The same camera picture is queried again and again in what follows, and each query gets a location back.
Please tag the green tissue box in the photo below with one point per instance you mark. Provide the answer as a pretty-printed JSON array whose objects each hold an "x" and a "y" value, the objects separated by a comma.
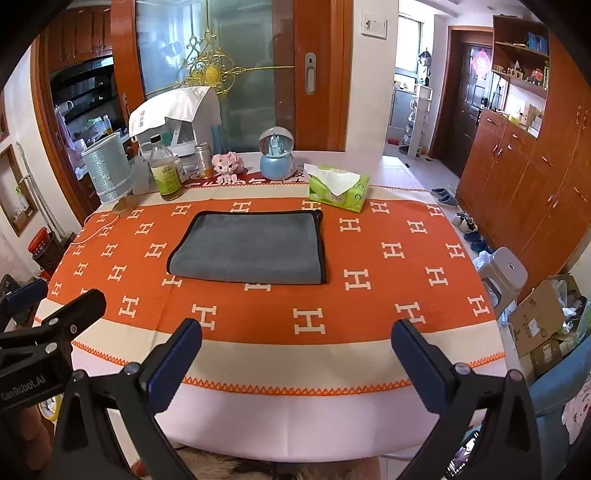
[{"x": 344, "y": 196}]

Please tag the silver waste bin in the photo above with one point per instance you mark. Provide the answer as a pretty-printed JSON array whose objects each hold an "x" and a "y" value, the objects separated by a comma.
[{"x": 108, "y": 168}]

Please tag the white cloth cover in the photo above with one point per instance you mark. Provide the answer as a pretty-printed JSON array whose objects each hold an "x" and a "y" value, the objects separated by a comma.
[{"x": 178, "y": 104}]

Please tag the smartphone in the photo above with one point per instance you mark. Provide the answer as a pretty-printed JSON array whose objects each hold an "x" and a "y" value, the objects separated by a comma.
[{"x": 461, "y": 454}]

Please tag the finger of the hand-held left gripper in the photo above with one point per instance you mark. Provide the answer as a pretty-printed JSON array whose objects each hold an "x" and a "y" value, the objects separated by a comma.
[
  {"x": 78, "y": 308},
  {"x": 25, "y": 296}
]

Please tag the translucent plastic bottle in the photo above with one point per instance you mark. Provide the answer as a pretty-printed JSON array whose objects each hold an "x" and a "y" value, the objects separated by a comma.
[{"x": 141, "y": 177}]

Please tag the small cardboard box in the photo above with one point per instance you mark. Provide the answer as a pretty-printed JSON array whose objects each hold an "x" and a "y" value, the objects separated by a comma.
[{"x": 549, "y": 353}]

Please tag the red door decoration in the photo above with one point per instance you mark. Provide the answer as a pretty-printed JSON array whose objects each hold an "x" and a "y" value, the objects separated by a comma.
[{"x": 480, "y": 62}]

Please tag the red plastic stool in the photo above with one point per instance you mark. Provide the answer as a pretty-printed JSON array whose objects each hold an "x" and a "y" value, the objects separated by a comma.
[{"x": 42, "y": 244}]

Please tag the wooden glass sliding door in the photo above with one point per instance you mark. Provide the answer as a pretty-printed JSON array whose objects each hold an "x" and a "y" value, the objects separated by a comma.
[{"x": 318, "y": 120}]

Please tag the wooden wall frame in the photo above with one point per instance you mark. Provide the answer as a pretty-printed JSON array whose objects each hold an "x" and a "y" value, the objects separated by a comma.
[{"x": 18, "y": 217}]

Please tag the white shoe rack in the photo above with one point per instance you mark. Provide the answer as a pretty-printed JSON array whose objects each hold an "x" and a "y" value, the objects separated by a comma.
[{"x": 418, "y": 120}]

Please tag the white light switch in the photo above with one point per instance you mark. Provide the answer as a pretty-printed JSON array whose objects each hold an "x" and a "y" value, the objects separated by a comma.
[{"x": 374, "y": 25}]

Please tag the pink block toy figure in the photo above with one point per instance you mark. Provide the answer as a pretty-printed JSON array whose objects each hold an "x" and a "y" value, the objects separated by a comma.
[{"x": 227, "y": 166}]

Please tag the blue snow globe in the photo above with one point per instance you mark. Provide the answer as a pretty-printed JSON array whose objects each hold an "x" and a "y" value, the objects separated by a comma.
[{"x": 277, "y": 161}]

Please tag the orange patterned table blanket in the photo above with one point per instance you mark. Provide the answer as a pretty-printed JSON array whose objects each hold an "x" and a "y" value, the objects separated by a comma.
[{"x": 369, "y": 258}]

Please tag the grey plastic stool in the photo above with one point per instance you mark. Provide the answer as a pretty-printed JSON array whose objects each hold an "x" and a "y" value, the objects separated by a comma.
[{"x": 503, "y": 272}]

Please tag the round brown coaster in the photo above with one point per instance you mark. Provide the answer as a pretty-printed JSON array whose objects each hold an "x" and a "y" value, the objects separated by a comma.
[{"x": 123, "y": 206}]

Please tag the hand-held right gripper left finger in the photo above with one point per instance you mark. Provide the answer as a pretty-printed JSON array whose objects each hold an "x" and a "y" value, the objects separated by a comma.
[{"x": 178, "y": 353}]

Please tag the pair of white shoes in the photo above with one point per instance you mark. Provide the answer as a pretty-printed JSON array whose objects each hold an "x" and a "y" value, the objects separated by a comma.
[{"x": 465, "y": 222}]

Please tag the wooden wall cabinet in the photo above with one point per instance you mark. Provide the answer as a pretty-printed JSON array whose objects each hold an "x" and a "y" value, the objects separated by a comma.
[{"x": 521, "y": 184}]

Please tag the wooden kitchen cabinets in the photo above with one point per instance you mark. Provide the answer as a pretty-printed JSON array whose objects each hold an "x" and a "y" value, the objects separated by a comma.
[{"x": 78, "y": 37}]

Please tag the grey towel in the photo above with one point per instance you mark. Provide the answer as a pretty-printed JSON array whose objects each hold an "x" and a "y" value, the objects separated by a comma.
[{"x": 249, "y": 247}]

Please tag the white countertop appliance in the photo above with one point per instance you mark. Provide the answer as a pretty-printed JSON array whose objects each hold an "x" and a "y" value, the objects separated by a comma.
[{"x": 184, "y": 136}]

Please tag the pair of blue shoes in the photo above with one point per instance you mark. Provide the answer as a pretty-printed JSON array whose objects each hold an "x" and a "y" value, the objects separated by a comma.
[{"x": 478, "y": 242}]

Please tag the glass bottle yellow label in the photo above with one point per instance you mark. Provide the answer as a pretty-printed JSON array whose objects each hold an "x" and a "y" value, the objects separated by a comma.
[{"x": 165, "y": 177}]

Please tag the large cardboard box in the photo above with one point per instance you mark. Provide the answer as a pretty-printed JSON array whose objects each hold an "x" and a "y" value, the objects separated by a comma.
[{"x": 538, "y": 311}]

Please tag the small silver-capped jar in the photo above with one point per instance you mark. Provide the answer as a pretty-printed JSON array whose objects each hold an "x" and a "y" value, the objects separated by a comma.
[{"x": 204, "y": 162}]

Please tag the gold door ornament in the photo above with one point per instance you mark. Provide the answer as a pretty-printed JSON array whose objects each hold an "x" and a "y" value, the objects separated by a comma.
[{"x": 210, "y": 74}]

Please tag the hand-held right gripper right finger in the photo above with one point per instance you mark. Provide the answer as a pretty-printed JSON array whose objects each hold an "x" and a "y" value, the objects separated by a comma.
[{"x": 418, "y": 357}]

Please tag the blue chair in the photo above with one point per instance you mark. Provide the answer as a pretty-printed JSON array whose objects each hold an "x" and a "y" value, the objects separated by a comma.
[{"x": 554, "y": 387}]

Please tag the dark entrance door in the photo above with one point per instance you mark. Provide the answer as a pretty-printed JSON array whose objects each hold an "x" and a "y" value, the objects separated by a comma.
[{"x": 468, "y": 120}]

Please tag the pair of grey slippers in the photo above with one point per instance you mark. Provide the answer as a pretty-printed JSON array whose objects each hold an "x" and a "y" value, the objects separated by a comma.
[{"x": 444, "y": 196}]

